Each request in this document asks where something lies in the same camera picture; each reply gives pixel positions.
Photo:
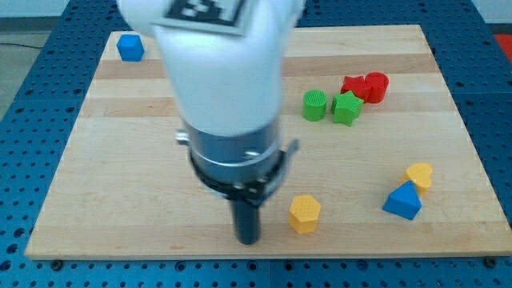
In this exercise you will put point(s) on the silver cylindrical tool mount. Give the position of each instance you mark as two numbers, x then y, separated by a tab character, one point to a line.
247	167

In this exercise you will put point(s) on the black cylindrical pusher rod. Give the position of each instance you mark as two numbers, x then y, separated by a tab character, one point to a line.
246	222

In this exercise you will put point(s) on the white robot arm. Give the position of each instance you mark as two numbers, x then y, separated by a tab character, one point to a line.
224	62

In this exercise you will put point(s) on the yellow hexagon block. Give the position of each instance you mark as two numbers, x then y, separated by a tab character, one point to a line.
304	214

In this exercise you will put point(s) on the blue cube block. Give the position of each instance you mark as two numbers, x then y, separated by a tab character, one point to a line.
130	47

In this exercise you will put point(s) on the green cylinder block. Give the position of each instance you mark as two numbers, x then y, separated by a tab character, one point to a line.
314	105

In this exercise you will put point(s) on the green star block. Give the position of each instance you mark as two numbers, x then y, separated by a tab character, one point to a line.
346	107

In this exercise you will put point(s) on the red star block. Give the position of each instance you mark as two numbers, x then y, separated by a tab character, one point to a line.
357	85

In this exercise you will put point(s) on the wooden board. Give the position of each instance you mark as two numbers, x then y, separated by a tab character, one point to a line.
125	190

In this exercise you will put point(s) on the fiducial marker tag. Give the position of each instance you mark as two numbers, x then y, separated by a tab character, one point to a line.
212	16

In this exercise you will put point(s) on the red cylinder block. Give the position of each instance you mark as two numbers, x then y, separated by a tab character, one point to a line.
378	83

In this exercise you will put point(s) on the blue triangle block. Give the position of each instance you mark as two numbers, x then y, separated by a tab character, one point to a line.
404	201

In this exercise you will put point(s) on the yellow heart block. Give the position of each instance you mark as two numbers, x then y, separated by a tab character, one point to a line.
420	175

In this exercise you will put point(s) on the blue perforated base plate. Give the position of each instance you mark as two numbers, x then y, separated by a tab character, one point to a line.
35	128

